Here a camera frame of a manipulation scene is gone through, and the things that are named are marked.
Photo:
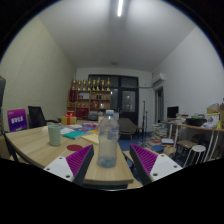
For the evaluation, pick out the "cardboard box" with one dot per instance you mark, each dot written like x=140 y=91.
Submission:
x=212 y=109

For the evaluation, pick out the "black bin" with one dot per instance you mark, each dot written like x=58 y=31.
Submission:
x=196 y=122

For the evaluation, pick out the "pale green cup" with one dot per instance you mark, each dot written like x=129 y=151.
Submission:
x=54 y=136

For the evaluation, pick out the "long wooden side desk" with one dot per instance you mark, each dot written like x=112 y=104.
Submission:
x=196 y=128

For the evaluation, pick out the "cream book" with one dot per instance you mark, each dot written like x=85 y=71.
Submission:
x=91 y=138

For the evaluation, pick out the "white round stool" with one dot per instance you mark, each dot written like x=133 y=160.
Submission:
x=198 y=148

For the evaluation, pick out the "clear plastic water bottle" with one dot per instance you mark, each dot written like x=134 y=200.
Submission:
x=108 y=140

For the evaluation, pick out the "wooden shelf unit with trophies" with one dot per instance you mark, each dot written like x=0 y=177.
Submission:
x=90 y=100

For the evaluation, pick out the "yellow gift box red ribbon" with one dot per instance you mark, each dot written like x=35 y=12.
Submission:
x=68 y=120

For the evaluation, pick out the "teal book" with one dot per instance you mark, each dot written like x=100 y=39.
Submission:
x=74 y=134

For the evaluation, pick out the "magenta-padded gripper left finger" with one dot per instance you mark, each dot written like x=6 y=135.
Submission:
x=78 y=160

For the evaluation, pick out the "grey armchair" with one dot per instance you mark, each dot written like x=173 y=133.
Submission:
x=127 y=126

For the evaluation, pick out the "black microphone stand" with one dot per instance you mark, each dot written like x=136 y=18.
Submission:
x=144 y=116

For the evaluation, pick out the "brown wooden stool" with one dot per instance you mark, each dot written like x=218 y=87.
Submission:
x=185 y=144

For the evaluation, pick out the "dark glass door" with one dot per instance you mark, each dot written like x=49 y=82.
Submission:
x=128 y=100

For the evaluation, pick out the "flat round red coaster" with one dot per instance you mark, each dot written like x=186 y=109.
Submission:
x=74 y=147

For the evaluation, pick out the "black office chair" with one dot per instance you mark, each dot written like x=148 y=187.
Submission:
x=36 y=116

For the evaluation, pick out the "black computer monitor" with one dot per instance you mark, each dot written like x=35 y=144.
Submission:
x=172 y=112

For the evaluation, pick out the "purple sign board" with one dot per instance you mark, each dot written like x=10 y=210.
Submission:
x=17 y=120

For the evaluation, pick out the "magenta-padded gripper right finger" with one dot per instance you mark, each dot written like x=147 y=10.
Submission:
x=145 y=159

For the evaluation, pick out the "white wall air conditioner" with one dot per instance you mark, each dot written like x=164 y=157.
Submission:
x=158 y=80

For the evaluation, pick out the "pile of books on floor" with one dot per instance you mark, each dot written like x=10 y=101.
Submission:
x=158 y=133

